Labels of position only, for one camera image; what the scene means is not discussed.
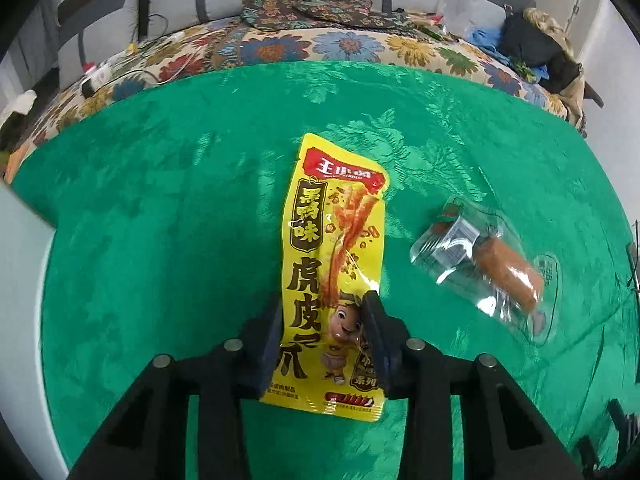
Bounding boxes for floral bedsheet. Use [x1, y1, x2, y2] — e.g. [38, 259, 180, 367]
[0, 20, 586, 181]

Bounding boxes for grey curtain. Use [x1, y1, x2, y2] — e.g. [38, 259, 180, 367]
[0, 5, 61, 111]

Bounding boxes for white power strip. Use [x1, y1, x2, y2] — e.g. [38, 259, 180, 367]
[80, 62, 113, 96]

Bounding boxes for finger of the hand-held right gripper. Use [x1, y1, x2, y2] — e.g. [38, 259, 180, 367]
[575, 399, 640, 480]

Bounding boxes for clear plastic bag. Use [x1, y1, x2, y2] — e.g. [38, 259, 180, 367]
[437, 0, 488, 38]

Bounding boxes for black cable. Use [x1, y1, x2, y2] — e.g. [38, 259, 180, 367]
[625, 220, 640, 291]

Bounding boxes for white cloth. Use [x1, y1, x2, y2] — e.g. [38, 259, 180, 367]
[0, 90, 38, 128]

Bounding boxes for small colourful wrappers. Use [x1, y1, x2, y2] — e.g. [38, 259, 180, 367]
[400, 10, 446, 41]

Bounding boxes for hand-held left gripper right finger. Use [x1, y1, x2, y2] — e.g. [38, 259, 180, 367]
[362, 290, 583, 480]

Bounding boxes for beige patterned scarf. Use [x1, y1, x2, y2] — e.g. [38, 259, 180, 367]
[522, 7, 588, 133]

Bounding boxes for yellow snack packet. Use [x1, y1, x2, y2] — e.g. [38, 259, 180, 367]
[259, 132, 391, 423]

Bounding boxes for blue cloth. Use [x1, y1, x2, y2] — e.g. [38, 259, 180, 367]
[467, 27, 551, 81]

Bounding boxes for clear wrapped bread packet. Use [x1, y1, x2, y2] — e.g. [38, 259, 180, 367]
[410, 195, 558, 346]

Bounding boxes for thin charging cable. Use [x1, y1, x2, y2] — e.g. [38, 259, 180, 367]
[107, 10, 201, 83]

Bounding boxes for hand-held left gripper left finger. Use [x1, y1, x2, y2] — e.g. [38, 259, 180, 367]
[67, 290, 283, 480]

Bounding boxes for black jacket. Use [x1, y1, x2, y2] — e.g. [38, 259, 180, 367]
[500, 10, 583, 93]

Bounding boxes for white storage box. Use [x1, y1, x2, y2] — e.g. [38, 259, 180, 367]
[0, 180, 68, 480]

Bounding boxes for green patterned blanket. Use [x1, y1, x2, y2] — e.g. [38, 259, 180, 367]
[10, 60, 640, 480]

